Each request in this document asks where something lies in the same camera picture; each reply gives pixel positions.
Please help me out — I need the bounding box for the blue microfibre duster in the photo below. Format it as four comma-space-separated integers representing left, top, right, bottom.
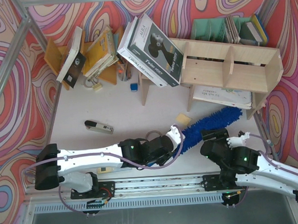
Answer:
181, 106, 243, 154

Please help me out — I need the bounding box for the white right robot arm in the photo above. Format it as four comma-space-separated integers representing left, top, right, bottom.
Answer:
200, 128, 298, 203

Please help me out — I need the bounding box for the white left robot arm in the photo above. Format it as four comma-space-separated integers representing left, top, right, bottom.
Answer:
35, 134, 180, 193

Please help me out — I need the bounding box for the wooden bookshelf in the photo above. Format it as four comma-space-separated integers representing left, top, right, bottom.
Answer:
136, 31, 286, 126

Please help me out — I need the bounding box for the masking tape roll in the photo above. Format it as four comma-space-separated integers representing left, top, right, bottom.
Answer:
144, 129, 163, 141

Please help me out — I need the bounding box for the yellow sticky note pad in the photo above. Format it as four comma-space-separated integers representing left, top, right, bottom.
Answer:
176, 113, 192, 126

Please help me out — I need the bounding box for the spiral notebook under shelf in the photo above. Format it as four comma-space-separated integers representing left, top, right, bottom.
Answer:
193, 86, 253, 109

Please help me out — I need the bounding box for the beige calculator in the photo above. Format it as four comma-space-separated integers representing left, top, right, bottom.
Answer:
97, 166, 131, 174

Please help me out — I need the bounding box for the blue stamp block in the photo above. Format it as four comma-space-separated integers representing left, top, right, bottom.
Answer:
130, 83, 138, 92

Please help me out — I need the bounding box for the pencils bundle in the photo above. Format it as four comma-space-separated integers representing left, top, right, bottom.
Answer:
116, 62, 132, 82

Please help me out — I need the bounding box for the brown card stack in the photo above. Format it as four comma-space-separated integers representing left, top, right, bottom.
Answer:
225, 16, 240, 44

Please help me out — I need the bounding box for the white Chokladfabriken book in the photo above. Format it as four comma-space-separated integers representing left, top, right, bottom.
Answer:
117, 17, 167, 87

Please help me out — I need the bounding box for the black white Twins story book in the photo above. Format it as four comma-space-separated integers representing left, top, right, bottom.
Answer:
127, 14, 184, 87

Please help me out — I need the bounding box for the green desk organiser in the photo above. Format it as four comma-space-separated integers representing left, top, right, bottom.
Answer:
190, 17, 259, 46

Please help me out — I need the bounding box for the yellow worn books stack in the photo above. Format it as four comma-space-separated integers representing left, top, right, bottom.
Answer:
83, 27, 118, 80

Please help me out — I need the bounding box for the white book with black cover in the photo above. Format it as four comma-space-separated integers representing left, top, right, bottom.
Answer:
57, 27, 86, 88

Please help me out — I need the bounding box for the grey book in organiser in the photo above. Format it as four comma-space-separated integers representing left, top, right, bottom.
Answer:
239, 22, 263, 46

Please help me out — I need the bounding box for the blue yellow book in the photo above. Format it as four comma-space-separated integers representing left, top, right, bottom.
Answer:
250, 14, 269, 46

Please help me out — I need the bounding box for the yellow wooden book stand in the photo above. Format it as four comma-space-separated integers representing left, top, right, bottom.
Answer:
44, 26, 124, 90

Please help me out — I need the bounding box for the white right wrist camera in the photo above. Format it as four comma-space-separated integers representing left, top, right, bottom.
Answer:
226, 132, 250, 148

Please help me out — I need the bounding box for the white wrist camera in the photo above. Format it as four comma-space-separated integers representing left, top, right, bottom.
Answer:
226, 132, 250, 148
166, 125, 185, 150

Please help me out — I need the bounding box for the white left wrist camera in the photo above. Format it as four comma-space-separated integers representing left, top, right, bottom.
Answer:
166, 125, 185, 150

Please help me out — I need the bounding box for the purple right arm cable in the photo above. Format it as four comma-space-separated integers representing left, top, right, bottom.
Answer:
249, 130, 298, 185

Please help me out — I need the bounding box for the padlock with ring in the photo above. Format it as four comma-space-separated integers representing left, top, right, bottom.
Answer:
83, 78, 102, 91

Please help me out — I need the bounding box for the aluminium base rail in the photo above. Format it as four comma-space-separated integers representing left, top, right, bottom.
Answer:
25, 167, 298, 214

